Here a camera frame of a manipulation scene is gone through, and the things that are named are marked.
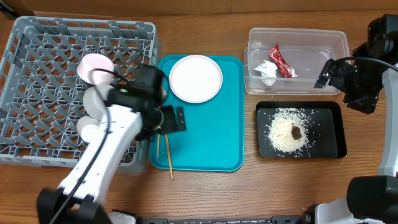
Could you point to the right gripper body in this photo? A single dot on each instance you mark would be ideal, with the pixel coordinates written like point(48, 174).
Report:
point(323, 74)

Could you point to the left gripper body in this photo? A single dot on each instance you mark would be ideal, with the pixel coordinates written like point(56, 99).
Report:
point(163, 121)

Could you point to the wooden chopstick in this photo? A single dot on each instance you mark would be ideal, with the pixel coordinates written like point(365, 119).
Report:
point(158, 145)
point(169, 156)

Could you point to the red snack wrapper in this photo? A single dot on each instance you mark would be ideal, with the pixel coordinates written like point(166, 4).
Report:
point(283, 66)

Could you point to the white napkin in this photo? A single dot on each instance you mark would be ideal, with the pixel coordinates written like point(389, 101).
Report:
point(268, 71)

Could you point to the brown food scrap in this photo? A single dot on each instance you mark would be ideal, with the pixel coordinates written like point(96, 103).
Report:
point(296, 133)

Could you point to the grey round bowl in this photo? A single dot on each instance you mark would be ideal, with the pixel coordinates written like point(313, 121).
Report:
point(93, 100)

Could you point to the white paper cup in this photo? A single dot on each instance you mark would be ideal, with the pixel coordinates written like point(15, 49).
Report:
point(88, 128)

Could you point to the rice grains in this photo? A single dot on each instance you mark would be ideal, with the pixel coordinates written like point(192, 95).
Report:
point(279, 131)

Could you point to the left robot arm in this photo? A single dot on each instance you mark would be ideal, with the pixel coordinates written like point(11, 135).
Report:
point(133, 111)

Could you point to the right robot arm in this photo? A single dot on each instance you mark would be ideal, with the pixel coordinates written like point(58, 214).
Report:
point(371, 70)

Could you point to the teal plastic tray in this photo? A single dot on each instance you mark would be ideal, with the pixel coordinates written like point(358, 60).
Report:
point(214, 138)

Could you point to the large white plate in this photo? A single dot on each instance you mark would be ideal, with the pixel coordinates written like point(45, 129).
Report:
point(195, 79)

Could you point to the clear plastic bin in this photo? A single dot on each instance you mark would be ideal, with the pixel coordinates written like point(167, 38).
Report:
point(305, 50)

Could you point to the black plastic tray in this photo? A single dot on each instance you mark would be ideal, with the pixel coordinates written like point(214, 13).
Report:
point(327, 129)

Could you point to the grey plastic dish rack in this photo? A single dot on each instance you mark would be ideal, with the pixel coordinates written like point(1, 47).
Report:
point(41, 93)

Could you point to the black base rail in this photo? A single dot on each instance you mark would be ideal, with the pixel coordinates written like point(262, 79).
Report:
point(217, 221)

